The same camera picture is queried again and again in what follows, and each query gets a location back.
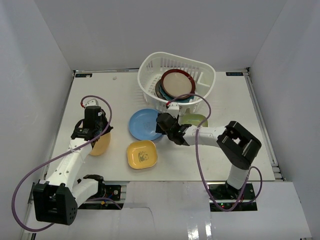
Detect light blue round plate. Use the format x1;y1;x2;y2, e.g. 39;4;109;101
128;108;162;141

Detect orange round plate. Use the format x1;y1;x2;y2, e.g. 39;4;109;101
89;132;111;157

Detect green square panda plate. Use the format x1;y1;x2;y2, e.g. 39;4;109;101
178;113;209;127

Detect grey deer round plate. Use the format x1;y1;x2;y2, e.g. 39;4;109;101
154;80;163;99

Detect yellow square panda plate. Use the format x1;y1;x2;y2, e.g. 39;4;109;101
126;140;158;170

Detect red rimmed beige round plate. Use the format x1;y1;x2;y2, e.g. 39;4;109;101
160;69;196;98

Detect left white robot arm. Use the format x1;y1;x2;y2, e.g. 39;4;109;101
32;104;112;225

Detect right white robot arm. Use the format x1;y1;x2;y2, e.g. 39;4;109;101
155;113;262;200

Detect white plastic dish basket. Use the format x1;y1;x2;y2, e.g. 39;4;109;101
137;51;217;112

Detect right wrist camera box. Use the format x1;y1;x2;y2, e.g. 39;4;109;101
166;102;180;118

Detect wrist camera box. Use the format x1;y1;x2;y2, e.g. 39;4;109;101
166;102;180;118
84;98;99;108

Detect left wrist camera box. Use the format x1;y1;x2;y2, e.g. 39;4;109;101
84;98;99;108

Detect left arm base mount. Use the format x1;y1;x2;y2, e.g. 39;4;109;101
79;184;124;210

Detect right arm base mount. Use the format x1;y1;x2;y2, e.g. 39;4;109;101
208;183;258;212

